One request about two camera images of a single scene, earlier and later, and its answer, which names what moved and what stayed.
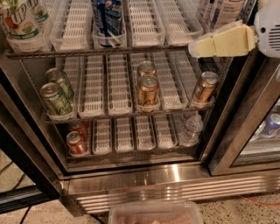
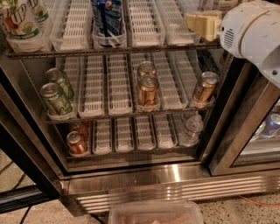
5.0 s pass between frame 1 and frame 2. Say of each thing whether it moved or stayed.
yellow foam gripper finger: moved
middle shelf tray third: stayed
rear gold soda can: stayed
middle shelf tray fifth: stayed
